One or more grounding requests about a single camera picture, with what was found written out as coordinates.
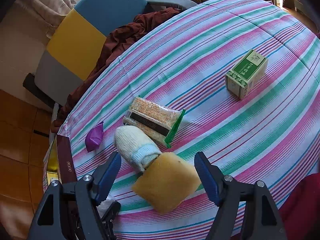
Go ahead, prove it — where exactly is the red garment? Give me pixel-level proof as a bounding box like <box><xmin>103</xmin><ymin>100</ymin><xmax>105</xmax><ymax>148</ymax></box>
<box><xmin>279</xmin><ymin>173</ymin><xmax>320</xmax><ymax>240</ymax></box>

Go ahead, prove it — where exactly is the pink curtain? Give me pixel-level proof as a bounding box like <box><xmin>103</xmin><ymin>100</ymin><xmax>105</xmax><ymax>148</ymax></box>
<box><xmin>15</xmin><ymin>0</ymin><xmax>77</xmax><ymax>38</ymax></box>

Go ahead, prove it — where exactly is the white sock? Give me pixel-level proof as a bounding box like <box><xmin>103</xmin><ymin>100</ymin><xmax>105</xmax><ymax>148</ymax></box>
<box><xmin>114</xmin><ymin>125</ymin><xmax>162</xmax><ymax>173</ymax></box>

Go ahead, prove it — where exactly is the cracker packet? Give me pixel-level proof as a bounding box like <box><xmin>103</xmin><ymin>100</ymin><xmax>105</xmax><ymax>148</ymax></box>
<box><xmin>123</xmin><ymin>96</ymin><xmax>185</xmax><ymax>148</ymax></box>

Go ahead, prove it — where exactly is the maroon blanket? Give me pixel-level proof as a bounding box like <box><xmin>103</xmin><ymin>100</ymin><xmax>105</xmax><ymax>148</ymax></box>
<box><xmin>50</xmin><ymin>7</ymin><xmax>182</xmax><ymax>134</ymax></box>

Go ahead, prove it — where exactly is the yellow sponge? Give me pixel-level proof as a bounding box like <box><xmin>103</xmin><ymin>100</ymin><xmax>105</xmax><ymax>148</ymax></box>
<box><xmin>132</xmin><ymin>152</ymin><xmax>201</xmax><ymax>214</ymax></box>

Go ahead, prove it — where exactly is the wooden wardrobe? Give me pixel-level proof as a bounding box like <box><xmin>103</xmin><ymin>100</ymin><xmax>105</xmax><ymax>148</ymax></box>
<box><xmin>1</xmin><ymin>91</ymin><xmax>51</xmax><ymax>239</ymax></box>

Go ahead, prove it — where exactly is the gold tin box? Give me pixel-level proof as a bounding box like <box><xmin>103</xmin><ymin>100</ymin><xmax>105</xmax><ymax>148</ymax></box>
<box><xmin>46</xmin><ymin>135</ymin><xmax>77</xmax><ymax>184</ymax></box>

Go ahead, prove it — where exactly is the striped bed sheet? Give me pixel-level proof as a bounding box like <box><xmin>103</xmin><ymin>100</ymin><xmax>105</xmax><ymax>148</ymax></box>
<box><xmin>42</xmin><ymin>0</ymin><xmax>320</xmax><ymax>240</ymax></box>

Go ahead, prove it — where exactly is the green tea box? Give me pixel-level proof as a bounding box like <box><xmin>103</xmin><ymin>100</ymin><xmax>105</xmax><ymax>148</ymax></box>
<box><xmin>225</xmin><ymin>49</ymin><xmax>268</xmax><ymax>100</ymax></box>

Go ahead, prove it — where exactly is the grey yellow blue headboard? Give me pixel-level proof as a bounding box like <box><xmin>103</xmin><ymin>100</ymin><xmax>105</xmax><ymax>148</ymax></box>
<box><xmin>34</xmin><ymin>0</ymin><xmax>196</xmax><ymax>105</ymax></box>

